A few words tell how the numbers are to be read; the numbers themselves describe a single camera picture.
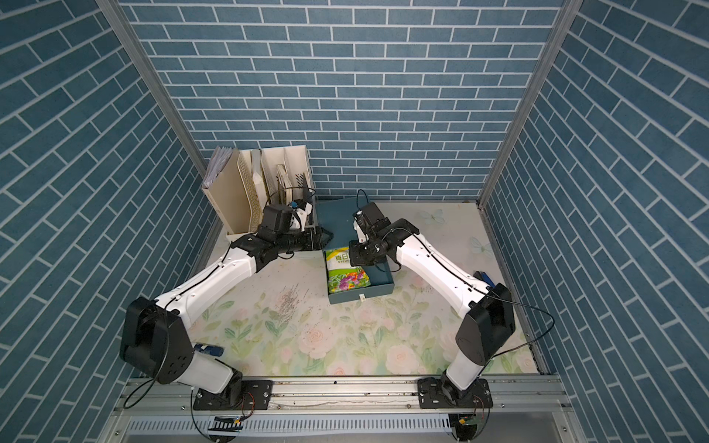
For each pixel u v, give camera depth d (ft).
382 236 1.90
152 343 1.37
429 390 2.43
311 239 2.40
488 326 1.41
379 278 2.63
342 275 2.53
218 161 3.01
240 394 2.28
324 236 2.58
